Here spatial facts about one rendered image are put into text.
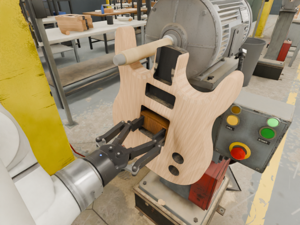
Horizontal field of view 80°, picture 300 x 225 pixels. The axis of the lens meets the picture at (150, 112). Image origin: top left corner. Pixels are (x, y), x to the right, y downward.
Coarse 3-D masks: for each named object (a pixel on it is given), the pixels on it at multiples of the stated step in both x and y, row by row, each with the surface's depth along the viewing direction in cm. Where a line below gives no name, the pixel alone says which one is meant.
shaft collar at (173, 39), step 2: (168, 34) 51; (170, 34) 51; (172, 34) 51; (164, 36) 51; (166, 36) 51; (168, 36) 50; (170, 36) 50; (172, 36) 50; (174, 36) 51; (162, 38) 52; (170, 38) 50; (172, 38) 50; (174, 38) 50; (176, 38) 51; (172, 40) 50; (174, 40) 50; (176, 40) 51; (172, 42) 50; (174, 42) 50; (176, 42) 51; (172, 44) 51; (174, 44) 51; (176, 44) 51
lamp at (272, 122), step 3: (270, 117) 45; (273, 117) 44; (276, 117) 44; (267, 120) 45; (270, 120) 45; (273, 120) 44; (276, 120) 44; (279, 120) 44; (267, 123) 46; (270, 123) 45; (273, 123) 44; (276, 123) 44; (279, 123) 44; (270, 126) 46; (273, 126) 45; (276, 126) 45
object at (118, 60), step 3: (117, 54) 39; (120, 54) 39; (114, 57) 38; (117, 57) 38; (120, 57) 38; (123, 57) 39; (114, 60) 39; (117, 60) 38; (120, 60) 38; (123, 60) 39; (114, 63) 39; (117, 63) 39; (120, 63) 39; (123, 63) 40
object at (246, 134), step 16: (240, 96) 52; (256, 96) 52; (224, 112) 53; (256, 112) 47; (272, 112) 46; (288, 112) 46; (224, 128) 54; (240, 128) 51; (256, 128) 48; (272, 128) 45; (224, 144) 57; (240, 144) 53; (256, 144) 50; (272, 144) 47; (240, 160) 56; (256, 160) 52
